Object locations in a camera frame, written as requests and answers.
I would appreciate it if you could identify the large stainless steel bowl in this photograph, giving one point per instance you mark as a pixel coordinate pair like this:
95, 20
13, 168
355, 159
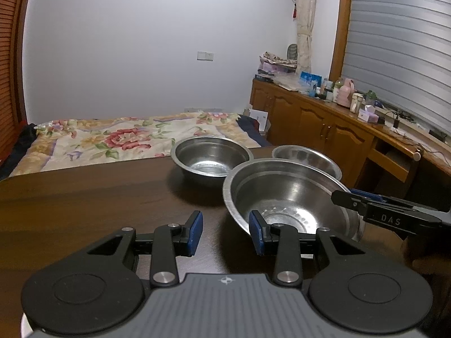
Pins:
299, 190

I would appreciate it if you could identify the stack of folded fabrics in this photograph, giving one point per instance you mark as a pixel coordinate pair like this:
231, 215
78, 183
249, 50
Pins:
276, 62

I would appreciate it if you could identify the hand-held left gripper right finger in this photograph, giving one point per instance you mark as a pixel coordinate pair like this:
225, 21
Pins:
256, 234

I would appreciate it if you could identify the clear plastic bag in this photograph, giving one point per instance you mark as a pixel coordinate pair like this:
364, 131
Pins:
287, 81

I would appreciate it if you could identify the cream lace curtain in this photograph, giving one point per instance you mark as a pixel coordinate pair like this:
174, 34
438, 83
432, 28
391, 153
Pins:
304, 24

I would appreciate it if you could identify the white lidded jar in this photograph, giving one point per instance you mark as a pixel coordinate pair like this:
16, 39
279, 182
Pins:
357, 104

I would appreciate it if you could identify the grey desk fan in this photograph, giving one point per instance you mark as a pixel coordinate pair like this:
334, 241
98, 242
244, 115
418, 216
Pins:
292, 52

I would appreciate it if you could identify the white wall switch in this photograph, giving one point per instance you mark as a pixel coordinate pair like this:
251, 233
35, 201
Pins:
205, 55

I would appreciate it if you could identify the round white knob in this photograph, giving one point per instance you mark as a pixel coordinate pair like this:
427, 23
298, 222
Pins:
417, 156

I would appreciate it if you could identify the blue white carton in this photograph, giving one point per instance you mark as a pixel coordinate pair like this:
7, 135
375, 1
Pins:
310, 82

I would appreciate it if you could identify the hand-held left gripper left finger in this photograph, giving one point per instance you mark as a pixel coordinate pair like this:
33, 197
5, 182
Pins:
196, 234

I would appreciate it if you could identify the pink thermos bottle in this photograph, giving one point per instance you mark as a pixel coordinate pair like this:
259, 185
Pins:
344, 93

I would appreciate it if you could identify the medium stainless steel bowl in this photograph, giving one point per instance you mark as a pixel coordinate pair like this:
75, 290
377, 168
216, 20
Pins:
211, 158
306, 156

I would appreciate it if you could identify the long wooden cabinet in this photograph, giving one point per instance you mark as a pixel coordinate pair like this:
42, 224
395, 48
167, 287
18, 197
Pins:
317, 119

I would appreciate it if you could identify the green bottle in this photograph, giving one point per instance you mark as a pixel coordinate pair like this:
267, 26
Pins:
371, 98

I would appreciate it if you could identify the grey window blind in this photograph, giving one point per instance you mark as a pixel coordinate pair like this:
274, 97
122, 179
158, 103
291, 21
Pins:
398, 42

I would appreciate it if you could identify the white cardboard box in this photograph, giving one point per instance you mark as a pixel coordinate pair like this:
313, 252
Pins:
258, 120

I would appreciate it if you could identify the floral quilt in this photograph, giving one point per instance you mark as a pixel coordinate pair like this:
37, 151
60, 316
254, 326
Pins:
105, 141

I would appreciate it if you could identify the wooden louvered wardrobe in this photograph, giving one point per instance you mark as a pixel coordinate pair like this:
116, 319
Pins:
10, 60

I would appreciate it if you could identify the black power adapter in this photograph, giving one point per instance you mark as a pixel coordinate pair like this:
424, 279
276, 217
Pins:
396, 124

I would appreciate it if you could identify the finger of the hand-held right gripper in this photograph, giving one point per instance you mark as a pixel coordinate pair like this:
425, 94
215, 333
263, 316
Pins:
347, 200
368, 193

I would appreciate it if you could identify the wooden window frame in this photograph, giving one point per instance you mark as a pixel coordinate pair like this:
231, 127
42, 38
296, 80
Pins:
340, 24

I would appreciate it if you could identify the pink white tissue box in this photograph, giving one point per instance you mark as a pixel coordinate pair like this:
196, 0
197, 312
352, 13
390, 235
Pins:
367, 114

